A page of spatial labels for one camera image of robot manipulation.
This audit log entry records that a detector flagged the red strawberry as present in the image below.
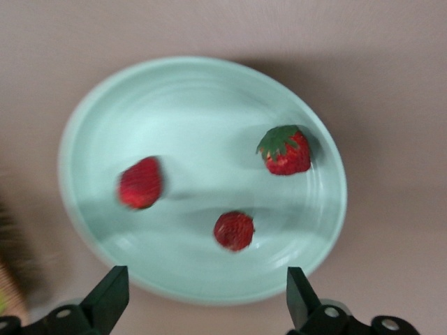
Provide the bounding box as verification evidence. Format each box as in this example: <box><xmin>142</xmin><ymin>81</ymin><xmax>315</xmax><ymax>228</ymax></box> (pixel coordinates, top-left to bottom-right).
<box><xmin>213</xmin><ymin>210</ymin><xmax>256</xmax><ymax>253</ymax></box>
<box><xmin>116</xmin><ymin>156</ymin><xmax>166</xmax><ymax>211</ymax></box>
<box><xmin>256</xmin><ymin>124</ymin><xmax>313</xmax><ymax>177</ymax></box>

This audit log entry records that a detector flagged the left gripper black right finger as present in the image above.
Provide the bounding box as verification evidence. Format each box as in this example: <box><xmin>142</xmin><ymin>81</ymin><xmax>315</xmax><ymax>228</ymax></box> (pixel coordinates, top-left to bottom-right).
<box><xmin>286</xmin><ymin>267</ymin><xmax>420</xmax><ymax>335</ymax></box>

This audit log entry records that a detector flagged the pale green round plate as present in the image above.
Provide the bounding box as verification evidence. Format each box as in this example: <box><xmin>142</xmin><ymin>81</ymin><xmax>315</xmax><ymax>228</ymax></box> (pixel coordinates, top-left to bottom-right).
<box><xmin>57</xmin><ymin>55</ymin><xmax>349</xmax><ymax>308</ymax></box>

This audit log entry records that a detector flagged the brown wicker basket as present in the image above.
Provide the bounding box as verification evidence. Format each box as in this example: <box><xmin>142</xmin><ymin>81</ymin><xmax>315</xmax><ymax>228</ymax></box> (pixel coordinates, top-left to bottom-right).
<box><xmin>0</xmin><ymin>197</ymin><xmax>31</xmax><ymax>317</ymax></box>

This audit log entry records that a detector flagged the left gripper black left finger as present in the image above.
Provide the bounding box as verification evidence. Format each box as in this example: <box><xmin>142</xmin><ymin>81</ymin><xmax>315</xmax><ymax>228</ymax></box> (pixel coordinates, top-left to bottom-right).
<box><xmin>0</xmin><ymin>265</ymin><xmax>129</xmax><ymax>335</ymax></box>

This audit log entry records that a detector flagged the brown table cover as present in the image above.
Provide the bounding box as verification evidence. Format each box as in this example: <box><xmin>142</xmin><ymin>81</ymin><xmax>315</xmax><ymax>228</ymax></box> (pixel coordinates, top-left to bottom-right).
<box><xmin>0</xmin><ymin>0</ymin><xmax>447</xmax><ymax>335</ymax></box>

